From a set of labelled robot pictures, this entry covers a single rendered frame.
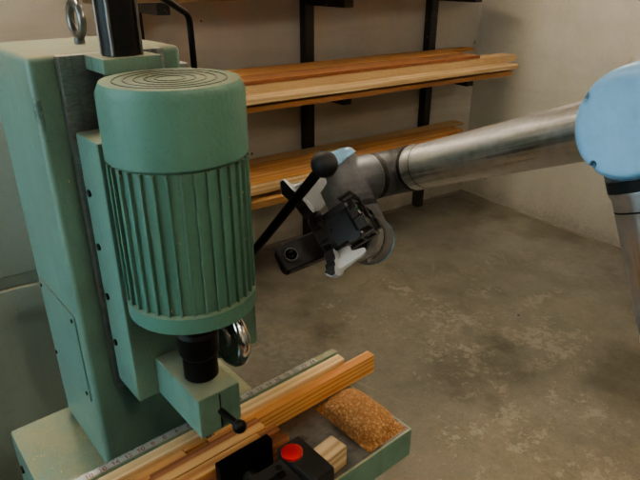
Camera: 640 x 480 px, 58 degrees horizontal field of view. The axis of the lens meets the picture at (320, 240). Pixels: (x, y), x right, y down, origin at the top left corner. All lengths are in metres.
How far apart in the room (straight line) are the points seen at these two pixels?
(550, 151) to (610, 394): 2.00
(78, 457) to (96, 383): 0.21
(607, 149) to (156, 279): 0.53
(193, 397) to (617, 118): 0.64
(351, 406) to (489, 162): 0.47
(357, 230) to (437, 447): 1.58
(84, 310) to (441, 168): 0.64
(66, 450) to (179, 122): 0.77
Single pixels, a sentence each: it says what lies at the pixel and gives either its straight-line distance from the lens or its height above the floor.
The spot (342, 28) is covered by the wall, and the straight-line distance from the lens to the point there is 3.75.
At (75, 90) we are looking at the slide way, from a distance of 0.87.
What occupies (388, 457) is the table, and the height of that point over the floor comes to 0.87.
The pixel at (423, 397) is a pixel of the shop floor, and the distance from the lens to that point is 2.55.
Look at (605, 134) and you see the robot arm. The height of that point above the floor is 1.47.
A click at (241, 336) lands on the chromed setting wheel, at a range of 1.03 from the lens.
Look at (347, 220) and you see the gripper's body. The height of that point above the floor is 1.29.
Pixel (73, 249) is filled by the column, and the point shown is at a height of 1.24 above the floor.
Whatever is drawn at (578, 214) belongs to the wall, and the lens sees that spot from 4.27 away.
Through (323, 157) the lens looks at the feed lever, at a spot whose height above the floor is 1.41.
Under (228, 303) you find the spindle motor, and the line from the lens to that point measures 0.76.
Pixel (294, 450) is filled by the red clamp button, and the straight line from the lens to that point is 0.85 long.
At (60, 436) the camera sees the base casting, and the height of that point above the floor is 0.80.
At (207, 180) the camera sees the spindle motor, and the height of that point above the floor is 1.40.
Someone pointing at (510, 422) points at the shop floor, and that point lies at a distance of 2.52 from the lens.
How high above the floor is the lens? 1.62
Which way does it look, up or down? 25 degrees down
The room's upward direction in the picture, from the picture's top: straight up
